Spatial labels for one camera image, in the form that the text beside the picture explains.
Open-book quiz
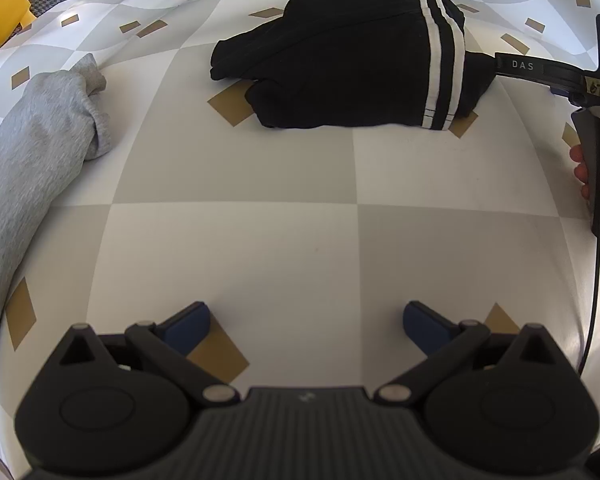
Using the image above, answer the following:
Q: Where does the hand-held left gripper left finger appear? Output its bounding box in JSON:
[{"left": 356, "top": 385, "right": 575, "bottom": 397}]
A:
[{"left": 60, "top": 301, "right": 241, "bottom": 406}]

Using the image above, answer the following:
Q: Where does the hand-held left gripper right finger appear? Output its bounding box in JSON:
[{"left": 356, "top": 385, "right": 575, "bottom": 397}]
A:
[{"left": 374, "top": 301, "right": 556, "bottom": 407}]

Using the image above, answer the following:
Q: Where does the black t-shirt red lettering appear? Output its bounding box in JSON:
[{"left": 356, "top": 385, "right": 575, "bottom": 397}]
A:
[{"left": 210, "top": 0, "right": 498, "bottom": 131}]

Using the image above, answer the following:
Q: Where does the person's right hand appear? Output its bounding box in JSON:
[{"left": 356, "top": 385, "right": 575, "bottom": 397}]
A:
[{"left": 569, "top": 144, "right": 593, "bottom": 202}]

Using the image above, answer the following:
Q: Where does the checkered table cover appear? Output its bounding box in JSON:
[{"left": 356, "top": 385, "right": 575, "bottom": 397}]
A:
[{"left": 0, "top": 0, "right": 600, "bottom": 480}]

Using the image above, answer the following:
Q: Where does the grey sweatshirt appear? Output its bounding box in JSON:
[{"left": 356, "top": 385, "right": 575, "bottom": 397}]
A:
[{"left": 0, "top": 54, "right": 113, "bottom": 411}]

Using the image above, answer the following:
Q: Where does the yellow plastic chair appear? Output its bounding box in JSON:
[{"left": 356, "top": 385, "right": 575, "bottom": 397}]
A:
[{"left": 0, "top": 0, "right": 37, "bottom": 63}]

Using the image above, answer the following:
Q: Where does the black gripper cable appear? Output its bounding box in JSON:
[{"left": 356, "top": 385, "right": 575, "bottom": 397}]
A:
[{"left": 577, "top": 72, "right": 600, "bottom": 378}]

